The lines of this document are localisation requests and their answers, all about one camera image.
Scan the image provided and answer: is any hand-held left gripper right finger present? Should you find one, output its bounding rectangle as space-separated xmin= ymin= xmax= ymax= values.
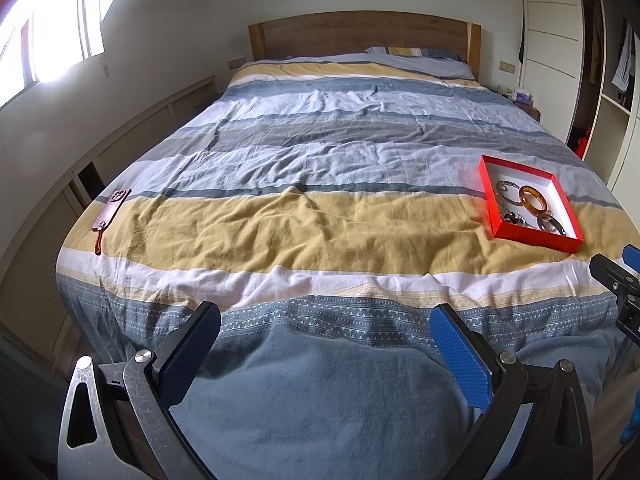
xmin=430 ymin=302 xmax=594 ymax=480

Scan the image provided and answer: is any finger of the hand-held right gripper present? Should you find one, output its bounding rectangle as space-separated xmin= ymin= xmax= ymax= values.
xmin=589 ymin=244 xmax=640 ymax=306
xmin=616 ymin=294 xmax=640 ymax=347

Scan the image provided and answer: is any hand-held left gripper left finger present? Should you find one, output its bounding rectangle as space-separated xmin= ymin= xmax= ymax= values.
xmin=57 ymin=301 xmax=223 ymax=480

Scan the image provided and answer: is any dark mottled bangle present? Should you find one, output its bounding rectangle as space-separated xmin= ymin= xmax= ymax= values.
xmin=537 ymin=212 xmax=566 ymax=236

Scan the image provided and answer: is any amber bangle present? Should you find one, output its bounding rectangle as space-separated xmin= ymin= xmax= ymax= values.
xmin=517 ymin=185 xmax=549 ymax=213

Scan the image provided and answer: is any silver chain necklace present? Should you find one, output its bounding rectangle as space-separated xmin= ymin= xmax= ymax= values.
xmin=500 ymin=206 xmax=539 ymax=230

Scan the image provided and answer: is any red shallow cardboard box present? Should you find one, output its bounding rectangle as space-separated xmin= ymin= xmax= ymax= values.
xmin=479 ymin=155 xmax=585 ymax=254

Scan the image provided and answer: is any dark thin ring bangle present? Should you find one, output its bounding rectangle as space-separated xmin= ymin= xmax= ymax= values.
xmin=494 ymin=180 xmax=522 ymax=207

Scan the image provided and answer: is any blue cloth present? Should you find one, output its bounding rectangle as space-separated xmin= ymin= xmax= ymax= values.
xmin=620 ymin=402 xmax=640 ymax=446

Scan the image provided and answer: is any phone in red case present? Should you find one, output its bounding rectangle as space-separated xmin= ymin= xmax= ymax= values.
xmin=91 ymin=187 xmax=133 ymax=257

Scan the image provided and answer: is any bed with striped duvet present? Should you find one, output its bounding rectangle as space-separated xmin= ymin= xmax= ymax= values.
xmin=55 ymin=55 xmax=632 ymax=480

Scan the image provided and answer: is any wooden nightstand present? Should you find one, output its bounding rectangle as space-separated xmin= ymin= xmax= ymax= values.
xmin=495 ymin=85 xmax=542 ymax=122

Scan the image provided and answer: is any hanging striped shirt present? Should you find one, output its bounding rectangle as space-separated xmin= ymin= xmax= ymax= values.
xmin=612 ymin=25 xmax=636 ymax=94

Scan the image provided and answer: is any white wardrobe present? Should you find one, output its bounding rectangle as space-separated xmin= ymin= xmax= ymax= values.
xmin=517 ymin=0 xmax=640 ymax=191

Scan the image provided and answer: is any striped pillow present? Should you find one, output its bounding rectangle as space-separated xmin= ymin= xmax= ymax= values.
xmin=365 ymin=46 xmax=476 ymax=80

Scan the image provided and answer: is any wooden headboard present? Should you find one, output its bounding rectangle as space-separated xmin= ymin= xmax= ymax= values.
xmin=248 ymin=10 xmax=482 ymax=83

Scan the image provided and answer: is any window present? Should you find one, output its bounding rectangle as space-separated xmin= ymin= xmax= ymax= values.
xmin=0 ymin=0 xmax=137 ymax=107

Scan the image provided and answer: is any white low wall cabinet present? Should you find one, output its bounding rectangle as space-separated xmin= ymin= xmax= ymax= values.
xmin=0 ymin=75 xmax=217 ymax=376

